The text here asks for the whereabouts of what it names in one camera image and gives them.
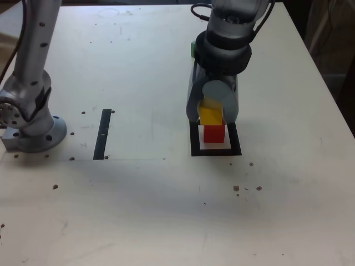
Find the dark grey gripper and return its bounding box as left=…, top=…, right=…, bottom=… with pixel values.
left=185, top=62, right=240, bottom=124

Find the yellow cube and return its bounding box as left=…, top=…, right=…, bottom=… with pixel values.
left=199, top=97, right=224, bottom=126

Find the red cube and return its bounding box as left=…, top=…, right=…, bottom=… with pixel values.
left=204, top=124, right=225, bottom=144

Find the black tape square outline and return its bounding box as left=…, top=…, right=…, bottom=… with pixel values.
left=189, top=119, right=242, bottom=157

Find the black tape strip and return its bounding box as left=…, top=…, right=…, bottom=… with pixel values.
left=93, top=109, right=111, bottom=161

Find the pale side table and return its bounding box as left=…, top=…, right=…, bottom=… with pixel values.
left=0, top=5, right=24, bottom=70

